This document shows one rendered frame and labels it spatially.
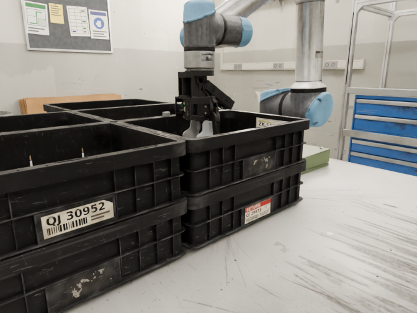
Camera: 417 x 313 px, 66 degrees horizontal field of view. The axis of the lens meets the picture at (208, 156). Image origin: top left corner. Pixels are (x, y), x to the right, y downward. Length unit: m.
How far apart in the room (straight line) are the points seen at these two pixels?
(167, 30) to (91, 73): 1.19
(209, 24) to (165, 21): 3.75
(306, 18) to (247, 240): 0.70
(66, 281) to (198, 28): 0.56
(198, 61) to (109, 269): 0.48
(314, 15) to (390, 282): 0.77
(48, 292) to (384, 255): 0.59
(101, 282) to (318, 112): 0.81
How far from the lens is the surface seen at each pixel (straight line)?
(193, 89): 0.78
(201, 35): 0.77
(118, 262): 0.56
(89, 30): 4.02
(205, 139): 0.58
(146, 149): 0.51
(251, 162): 0.70
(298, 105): 1.10
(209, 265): 0.63
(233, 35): 0.84
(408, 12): 3.32
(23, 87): 3.82
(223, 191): 0.65
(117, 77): 4.13
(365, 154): 2.71
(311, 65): 1.10
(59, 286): 0.54
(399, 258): 0.74
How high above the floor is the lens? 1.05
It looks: 15 degrees down
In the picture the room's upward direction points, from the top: straight up
